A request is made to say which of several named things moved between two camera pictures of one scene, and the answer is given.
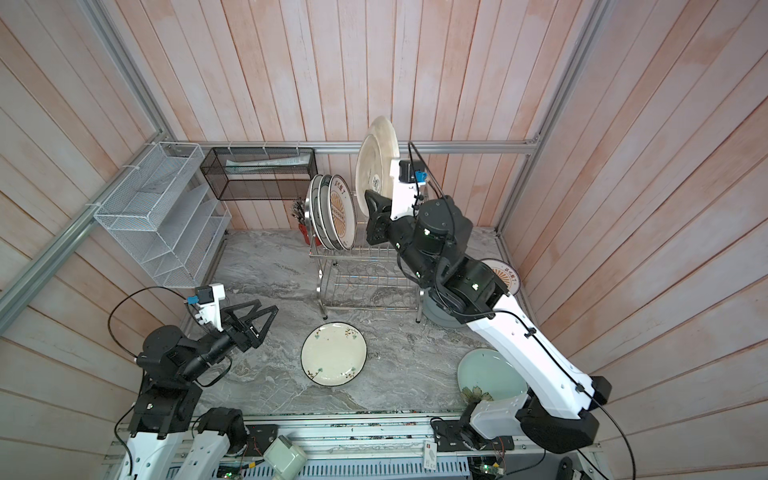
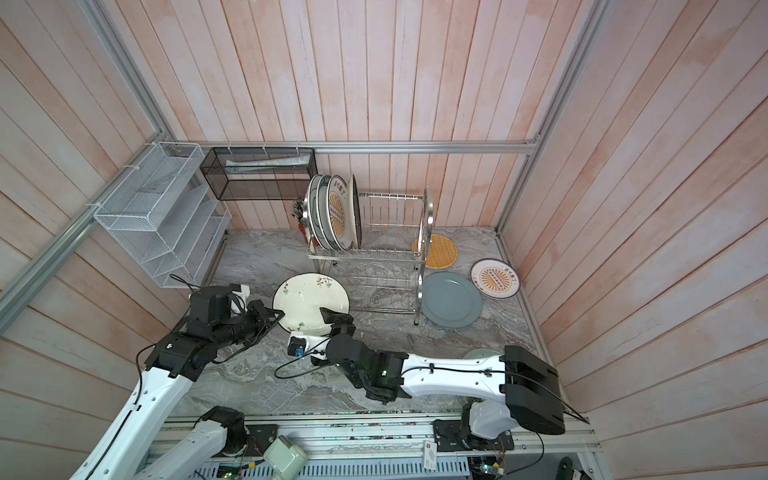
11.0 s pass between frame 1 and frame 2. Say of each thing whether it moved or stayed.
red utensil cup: stayed
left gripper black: stayed
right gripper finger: moved
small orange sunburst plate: stayed
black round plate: moved
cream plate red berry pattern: moved
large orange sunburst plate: stayed
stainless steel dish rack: stayed
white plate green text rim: stayed
